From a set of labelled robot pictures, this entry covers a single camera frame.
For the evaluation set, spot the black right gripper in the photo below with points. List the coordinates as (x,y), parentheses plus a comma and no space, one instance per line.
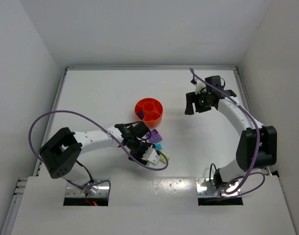
(194,99)

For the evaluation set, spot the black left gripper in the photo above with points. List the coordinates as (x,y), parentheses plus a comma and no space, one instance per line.
(138,150)

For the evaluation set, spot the teal lego block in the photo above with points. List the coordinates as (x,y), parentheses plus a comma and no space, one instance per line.
(158,147)

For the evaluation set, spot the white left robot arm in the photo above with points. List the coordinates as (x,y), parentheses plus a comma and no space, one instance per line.
(60,154)

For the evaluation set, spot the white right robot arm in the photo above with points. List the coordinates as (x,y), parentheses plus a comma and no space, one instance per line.
(257,147)

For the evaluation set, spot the purple lego block stack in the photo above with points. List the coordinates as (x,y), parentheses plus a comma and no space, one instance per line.
(154,136)

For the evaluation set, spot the yellow-green lego right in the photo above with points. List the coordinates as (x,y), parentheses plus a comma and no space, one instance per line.
(164,159)

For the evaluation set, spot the orange round divided container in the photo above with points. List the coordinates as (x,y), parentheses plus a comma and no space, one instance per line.
(152,111)

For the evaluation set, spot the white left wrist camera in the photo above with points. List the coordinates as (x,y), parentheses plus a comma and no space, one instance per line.
(151,156)

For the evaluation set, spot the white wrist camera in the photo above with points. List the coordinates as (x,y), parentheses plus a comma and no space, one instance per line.
(199,85)
(151,156)

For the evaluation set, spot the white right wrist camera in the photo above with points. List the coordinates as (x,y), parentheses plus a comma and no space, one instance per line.
(199,85)

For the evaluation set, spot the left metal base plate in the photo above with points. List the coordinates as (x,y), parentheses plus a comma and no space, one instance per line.
(98,188)

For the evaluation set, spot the metal base plate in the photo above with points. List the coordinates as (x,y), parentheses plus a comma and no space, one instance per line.
(205,190)
(98,188)

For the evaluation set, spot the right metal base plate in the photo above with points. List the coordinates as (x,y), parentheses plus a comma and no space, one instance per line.
(205,190)

